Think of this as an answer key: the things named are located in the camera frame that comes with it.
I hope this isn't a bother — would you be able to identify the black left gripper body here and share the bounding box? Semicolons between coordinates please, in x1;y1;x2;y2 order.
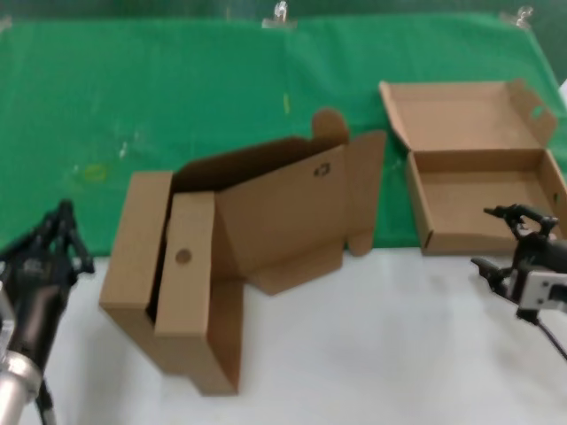
0;241;74;371

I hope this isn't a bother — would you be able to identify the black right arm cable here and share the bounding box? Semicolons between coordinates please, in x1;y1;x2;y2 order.
532;318;567;360

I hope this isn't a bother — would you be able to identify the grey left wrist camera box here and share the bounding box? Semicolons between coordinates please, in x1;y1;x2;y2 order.
0;282;15;353

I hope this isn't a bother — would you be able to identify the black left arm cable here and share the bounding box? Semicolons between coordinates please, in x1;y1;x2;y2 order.
36;375;59;425

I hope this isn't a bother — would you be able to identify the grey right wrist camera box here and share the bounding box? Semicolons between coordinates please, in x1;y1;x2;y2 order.
515;269;567;322

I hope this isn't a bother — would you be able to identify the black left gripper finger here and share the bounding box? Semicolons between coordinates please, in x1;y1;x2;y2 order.
61;199;96;275
27;199;68;250

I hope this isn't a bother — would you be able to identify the large open cardboard box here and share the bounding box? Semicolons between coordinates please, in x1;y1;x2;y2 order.
97;107;388;397

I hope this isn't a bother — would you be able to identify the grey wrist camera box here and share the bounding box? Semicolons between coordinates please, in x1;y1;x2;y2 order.
515;269;567;322
0;282;15;353

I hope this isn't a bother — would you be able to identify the green table cloth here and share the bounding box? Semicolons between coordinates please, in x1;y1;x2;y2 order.
0;16;567;259

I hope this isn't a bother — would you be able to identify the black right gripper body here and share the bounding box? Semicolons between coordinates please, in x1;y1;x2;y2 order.
509;233;567;285

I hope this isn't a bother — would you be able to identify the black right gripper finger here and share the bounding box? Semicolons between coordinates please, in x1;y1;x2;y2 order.
470;257;517;303
483;203;559;241

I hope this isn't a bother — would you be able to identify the small flat open cardboard box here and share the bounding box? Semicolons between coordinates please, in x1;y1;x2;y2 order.
378;78;567;258

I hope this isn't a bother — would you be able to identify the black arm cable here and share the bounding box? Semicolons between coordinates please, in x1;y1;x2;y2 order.
36;375;59;425
532;318;567;360

